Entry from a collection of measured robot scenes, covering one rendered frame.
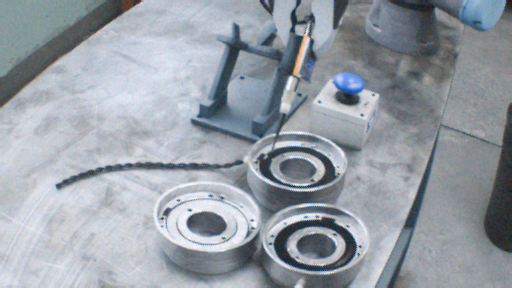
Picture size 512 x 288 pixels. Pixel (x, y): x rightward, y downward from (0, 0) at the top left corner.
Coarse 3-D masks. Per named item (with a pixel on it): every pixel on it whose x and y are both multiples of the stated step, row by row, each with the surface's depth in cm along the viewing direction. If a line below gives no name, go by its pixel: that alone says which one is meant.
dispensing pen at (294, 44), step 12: (312, 24) 75; (300, 36) 73; (288, 48) 74; (300, 48) 73; (288, 60) 74; (288, 72) 74; (288, 84) 75; (288, 96) 75; (288, 108) 75; (276, 132) 76
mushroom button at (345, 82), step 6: (336, 78) 82; (342, 78) 82; (348, 78) 82; (354, 78) 82; (360, 78) 83; (336, 84) 82; (342, 84) 81; (348, 84) 81; (354, 84) 81; (360, 84) 82; (342, 90) 81; (348, 90) 81; (354, 90) 81; (360, 90) 82; (348, 96) 83
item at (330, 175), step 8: (304, 144) 78; (272, 152) 77; (280, 152) 77; (304, 152) 77; (312, 152) 77; (320, 152) 77; (264, 160) 75; (272, 160) 76; (320, 160) 76; (328, 160) 76; (256, 168) 74; (264, 168) 74; (328, 168) 75; (264, 176) 73; (272, 176) 73; (328, 176) 74; (336, 176) 74; (280, 184) 72; (288, 184) 72; (312, 184) 72; (320, 184) 72
